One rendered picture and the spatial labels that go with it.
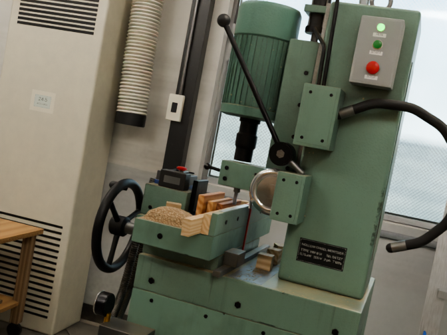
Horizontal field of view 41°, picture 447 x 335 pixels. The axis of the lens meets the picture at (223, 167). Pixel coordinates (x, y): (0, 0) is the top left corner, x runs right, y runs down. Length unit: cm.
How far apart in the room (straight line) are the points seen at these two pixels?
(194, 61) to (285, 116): 145
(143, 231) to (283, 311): 39
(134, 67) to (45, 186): 72
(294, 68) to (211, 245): 51
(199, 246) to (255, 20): 61
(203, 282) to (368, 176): 48
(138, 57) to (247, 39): 141
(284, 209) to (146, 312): 45
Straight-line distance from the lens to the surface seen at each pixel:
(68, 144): 300
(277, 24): 164
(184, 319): 157
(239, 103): 162
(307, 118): 147
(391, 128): 153
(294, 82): 161
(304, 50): 161
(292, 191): 146
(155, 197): 174
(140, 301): 161
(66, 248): 304
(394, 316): 299
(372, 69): 147
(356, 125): 153
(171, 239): 148
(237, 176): 167
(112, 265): 186
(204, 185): 177
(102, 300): 158
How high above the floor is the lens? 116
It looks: 4 degrees down
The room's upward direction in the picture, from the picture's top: 11 degrees clockwise
